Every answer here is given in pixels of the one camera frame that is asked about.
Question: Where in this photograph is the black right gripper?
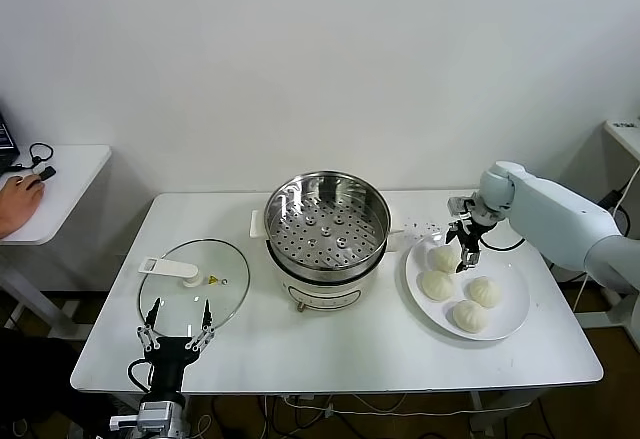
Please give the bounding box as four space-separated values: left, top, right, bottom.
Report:
445 216 495 275

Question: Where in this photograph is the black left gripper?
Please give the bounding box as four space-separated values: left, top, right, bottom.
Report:
137 297 217 394

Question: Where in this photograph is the white steamed baozi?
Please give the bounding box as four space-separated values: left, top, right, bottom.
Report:
452 299 489 334
418 270 455 303
430 244 464 275
467 276 502 309

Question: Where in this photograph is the stainless steel steamer basket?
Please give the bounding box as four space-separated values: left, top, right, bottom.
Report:
263 171 392 283

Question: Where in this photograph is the person's bare hand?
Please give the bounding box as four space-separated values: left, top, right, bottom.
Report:
0 173 45 238

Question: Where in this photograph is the white round plate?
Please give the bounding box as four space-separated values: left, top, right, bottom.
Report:
403 232 531 342

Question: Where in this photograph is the white electric cooker pot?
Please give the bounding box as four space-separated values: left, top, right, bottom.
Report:
248 206 404 316

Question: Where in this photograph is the white side table rounded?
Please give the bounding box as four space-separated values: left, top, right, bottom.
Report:
0 145 114 341

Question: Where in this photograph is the black laptop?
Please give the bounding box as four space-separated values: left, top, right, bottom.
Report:
0 108 22 173

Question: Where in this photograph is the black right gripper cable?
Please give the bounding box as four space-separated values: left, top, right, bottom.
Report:
478 235 527 252

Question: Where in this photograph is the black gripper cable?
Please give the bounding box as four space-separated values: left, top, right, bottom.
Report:
478 235 527 252
127 358 154 393

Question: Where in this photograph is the glass lid white handle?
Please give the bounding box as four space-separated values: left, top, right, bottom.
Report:
137 237 251 339

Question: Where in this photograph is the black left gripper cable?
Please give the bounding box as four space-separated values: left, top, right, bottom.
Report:
127 358 154 393

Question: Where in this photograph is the white hanging cable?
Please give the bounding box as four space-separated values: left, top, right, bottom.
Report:
572 163 640 313

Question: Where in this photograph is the black power cable with adapter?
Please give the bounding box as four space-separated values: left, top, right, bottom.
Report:
548 187 632 284

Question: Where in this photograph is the white cable under table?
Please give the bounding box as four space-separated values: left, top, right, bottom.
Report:
279 392 481 417

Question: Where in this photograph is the black looped thin cable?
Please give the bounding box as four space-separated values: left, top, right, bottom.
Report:
12 143 55 173

